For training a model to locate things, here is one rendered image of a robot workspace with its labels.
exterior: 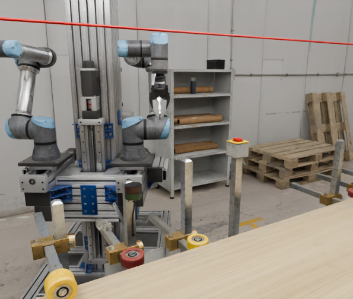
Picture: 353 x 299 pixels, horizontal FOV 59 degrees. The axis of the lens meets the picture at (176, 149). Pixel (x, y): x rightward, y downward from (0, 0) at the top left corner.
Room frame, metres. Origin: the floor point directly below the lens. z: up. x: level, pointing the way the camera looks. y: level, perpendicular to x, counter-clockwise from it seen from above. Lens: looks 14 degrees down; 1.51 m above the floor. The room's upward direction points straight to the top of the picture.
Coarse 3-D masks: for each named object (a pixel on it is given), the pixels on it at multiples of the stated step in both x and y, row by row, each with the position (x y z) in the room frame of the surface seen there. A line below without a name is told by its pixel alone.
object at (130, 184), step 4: (128, 184) 1.05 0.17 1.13; (132, 184) 1.05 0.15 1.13; (136, 184) 1.05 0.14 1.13; (140, 184) 1.05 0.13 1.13; (140, 192) 1.04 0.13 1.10; (132, 212) 1.06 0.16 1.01; (132, 216) 1.06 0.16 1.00; (132, 220) 1.06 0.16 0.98; (132, 224) 1.07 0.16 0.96; (132, 228) 1.07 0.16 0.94; (132, 232) 1.07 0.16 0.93; (132, 236) 1.07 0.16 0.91
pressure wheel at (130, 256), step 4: (132, 248) 0.99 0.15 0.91; (136, 248) 0.99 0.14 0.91; (124, 252) 0.97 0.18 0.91; (128, 252) 0.97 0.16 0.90; (132, 252) 0.96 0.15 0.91; (136, 252) 0.97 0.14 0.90; (140, 252) 0.97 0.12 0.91; (120, 256) 0.95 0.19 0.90; (124, 256) 0.94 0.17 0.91; (128, 256) 0.95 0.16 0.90; (132, 256) 0.95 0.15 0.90; (136, 256) 0.94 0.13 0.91; (140, 256) 0.94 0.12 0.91; (124, 260) 0.93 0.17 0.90; (128, 260) 0.92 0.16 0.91; (132, 260) 0.92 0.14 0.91; (136, 260) 0.93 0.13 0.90; (140, 260) 0.93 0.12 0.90; (124, 264) 0.93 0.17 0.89; (128, 264) 0.92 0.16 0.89; (132, 264) 0.92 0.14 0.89; (136, 264) 0.93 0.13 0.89; (140, 264) 0.93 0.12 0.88; (128, 268) 0.92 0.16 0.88
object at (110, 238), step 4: (96, 220) 1.30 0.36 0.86; (100, 220) 1.30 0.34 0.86; (96, 224) 1.30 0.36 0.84; (100, 232) 1.25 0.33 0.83; (104, 232) 1.19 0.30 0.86; (108, 232) 1.19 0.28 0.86; (112, 232) 1.20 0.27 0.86; (104, 236) 1.19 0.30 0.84; (108, 236) 1.16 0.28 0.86; (112, 236) 1.16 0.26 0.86; (108, 240) 1.15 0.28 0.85; (112, 240) 1.13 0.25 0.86; (116, 240) 1.13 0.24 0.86; (112, 244) 1.10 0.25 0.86; (120, 260) 1.03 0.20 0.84
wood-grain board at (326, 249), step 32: (288, 224) 1.19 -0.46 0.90; (320, 224) 1.19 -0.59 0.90; (352, 224) 1.19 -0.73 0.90; (192, 256) 0.95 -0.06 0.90; (224, 256) 0.95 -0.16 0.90; (256, 256) 0.95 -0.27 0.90; (288, 256) 0.95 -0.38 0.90; (320, 256) 0.95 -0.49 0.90; (352, 256) 0.95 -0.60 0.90; (96, 288) 0.79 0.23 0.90; (128, 288) 0.79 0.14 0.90; (160, 288) 0.79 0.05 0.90; (192, 288) 0.79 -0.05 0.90; (224, 288) 0.79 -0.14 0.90; (256, 288) 0.79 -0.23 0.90; (288, 288) 0.79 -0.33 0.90; (320, 288) 0.79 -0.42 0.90; (352, 288) 0.79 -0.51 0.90
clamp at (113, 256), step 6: (138, 240) 1.12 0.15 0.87; (108, 246) 1.07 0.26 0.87; (114, 246) 1.07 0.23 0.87; (120, 246) 1.07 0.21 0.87; (126, 246) 1.07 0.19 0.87; (132, 246) 1.07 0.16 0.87; (138, 246) 1.08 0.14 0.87; (108, 252) 1.04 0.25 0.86; (114, 252) 1.03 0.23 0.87; (120, 252) 1.04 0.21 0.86; (108, 258) 1.04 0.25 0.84; (114, 258) 1.03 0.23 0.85
